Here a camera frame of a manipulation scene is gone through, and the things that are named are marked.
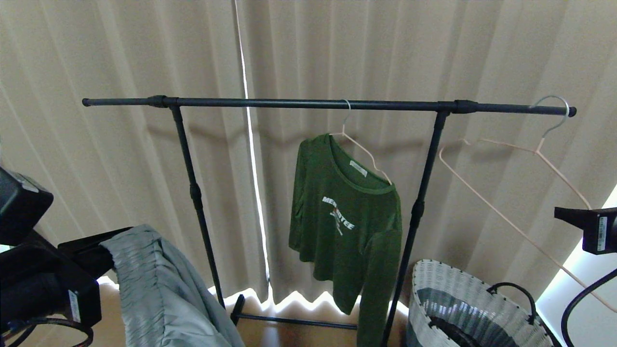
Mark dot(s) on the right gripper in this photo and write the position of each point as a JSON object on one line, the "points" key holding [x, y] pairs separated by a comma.
{"points": [[590, 236]]}

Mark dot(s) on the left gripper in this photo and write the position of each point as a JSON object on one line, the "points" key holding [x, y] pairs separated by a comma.
{"points": [[43, 289]]}

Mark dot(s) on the pink clothes hanger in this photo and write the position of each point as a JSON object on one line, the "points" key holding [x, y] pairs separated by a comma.
{"points": [[366, 155], [559, 168]]}

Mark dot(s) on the pale grey shorts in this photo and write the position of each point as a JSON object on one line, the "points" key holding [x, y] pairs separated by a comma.
{"points": [[159, 289]]}

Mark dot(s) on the green long-sleeved shirt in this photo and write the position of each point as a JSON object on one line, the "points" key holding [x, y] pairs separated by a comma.
{"points": [[337, 250]]}

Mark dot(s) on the white laundry basket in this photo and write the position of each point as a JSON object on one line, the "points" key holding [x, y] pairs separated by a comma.
{"points": [[453, 299]]}

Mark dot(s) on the black clothes rack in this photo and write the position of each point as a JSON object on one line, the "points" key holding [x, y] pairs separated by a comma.
{"points": [[289, 103]]}

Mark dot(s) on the beige curtain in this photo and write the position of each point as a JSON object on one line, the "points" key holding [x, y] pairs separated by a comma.
{"points": [[120, 168]]}

